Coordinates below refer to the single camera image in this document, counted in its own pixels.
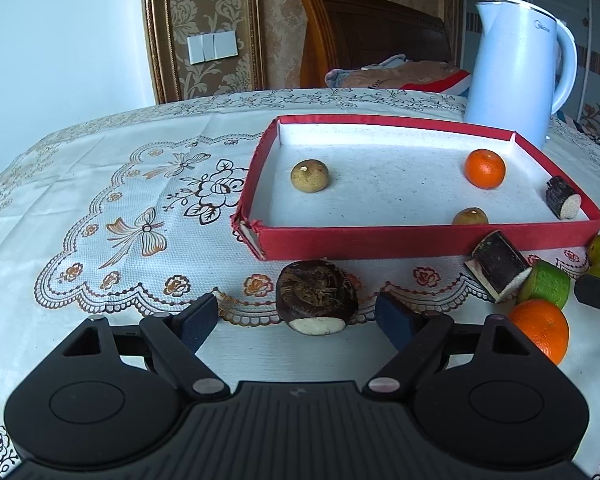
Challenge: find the long dark sugarcane piece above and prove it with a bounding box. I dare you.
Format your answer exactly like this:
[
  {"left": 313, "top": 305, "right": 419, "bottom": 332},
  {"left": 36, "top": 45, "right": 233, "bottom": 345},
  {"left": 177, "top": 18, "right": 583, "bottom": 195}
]
[{"left": 464, "top": 230, "right": 533, "bottom": 305}]

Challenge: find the small orange tangerine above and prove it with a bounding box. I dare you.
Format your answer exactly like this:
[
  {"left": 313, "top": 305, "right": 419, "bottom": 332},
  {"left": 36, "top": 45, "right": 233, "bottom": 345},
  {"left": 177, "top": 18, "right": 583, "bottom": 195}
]
[{"left": 464, "top": 149, "right": 507, "bottom": 190}]

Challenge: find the brown longan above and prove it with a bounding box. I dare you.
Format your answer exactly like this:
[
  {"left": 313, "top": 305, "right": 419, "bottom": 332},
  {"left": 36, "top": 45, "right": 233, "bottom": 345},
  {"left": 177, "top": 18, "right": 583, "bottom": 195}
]
[
  {"left": 452, "top": 207, "right": 490, "bottom": 226},
  {"left": 291, "top": 159, "right": 330, "bottom": 193}
]

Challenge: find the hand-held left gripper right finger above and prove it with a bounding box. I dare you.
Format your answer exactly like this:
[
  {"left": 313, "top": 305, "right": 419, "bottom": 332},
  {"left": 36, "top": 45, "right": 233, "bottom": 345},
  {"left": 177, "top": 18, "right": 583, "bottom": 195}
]
[{"left": 365, "top": 291, "right": 531, "bottom": 401}]

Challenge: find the red shallow cardboard box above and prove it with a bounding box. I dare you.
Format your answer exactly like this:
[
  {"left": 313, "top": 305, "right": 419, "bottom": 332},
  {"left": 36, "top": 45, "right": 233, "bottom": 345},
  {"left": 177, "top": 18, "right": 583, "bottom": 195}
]
[{"left": 230, "top": 115, "right": 600, "bottom": 262}]

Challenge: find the brown hairy taro piece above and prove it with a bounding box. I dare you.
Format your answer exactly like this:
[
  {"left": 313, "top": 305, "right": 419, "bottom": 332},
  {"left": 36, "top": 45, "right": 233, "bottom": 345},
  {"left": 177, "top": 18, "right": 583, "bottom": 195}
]
[{"left": 275, "top": 259, "right": 350, "bottom": 336}]

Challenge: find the wooden bed headboard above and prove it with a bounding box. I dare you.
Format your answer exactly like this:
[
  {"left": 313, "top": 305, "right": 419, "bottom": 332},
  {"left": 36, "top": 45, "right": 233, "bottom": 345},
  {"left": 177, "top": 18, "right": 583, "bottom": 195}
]
[{"left": 294, "top": 0, "right": 453, "bottom": 88}]

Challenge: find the green cucumber piece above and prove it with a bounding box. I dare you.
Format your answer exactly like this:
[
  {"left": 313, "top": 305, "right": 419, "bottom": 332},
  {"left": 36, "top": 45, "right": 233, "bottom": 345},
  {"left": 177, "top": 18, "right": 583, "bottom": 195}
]
[{"left": 517, "top": 260, "right": 572, "bottom": 311}]

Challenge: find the white electric kettle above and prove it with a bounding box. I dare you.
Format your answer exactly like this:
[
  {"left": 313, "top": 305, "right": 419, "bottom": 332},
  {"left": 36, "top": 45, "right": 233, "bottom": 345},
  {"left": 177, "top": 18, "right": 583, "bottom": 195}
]
[{"left": 462, "top": 0, "right": 578, "bottom": 153}]

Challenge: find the white lace printed tablecloth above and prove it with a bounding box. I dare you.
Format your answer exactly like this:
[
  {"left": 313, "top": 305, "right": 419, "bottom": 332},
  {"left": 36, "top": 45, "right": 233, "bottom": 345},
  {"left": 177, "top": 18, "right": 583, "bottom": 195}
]
[{"left": 0, "top": 87, "right": 600, "bottom": 480}]

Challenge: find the white wall switch panel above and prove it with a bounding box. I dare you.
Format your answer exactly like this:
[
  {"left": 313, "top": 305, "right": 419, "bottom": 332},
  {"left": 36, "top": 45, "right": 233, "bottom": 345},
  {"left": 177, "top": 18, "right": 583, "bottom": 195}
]
[{"left": 187, "top": 30, "right": 240, "bottom": 66}]

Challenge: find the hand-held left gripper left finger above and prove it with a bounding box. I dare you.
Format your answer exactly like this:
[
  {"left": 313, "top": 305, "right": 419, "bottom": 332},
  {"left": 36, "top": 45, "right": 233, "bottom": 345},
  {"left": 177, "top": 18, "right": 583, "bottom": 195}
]
[{"left": 60, "top": 292, "right": 231, "bottom": 401}]

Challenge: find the short dark sugarcane piece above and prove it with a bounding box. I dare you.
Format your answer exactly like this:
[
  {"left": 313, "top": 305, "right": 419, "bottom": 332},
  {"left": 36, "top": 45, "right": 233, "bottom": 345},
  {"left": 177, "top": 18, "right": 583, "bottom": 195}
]
[{"left": 545, "top": 176, "right": 582, "bottom": 221}]

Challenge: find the cloth bundle on chair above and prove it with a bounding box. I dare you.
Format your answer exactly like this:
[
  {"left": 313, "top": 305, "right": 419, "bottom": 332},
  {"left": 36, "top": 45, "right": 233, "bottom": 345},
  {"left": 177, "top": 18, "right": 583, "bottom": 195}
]
[{"left": 325, "top": 55, "right": 472, "bottom": 96}]

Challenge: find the large orange tangerine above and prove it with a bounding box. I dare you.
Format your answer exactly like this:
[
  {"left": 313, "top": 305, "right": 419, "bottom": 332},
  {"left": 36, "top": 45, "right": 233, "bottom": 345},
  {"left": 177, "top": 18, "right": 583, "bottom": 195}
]
[{"left": 507, "top": 298, "right": 571, "bottom": 366}]

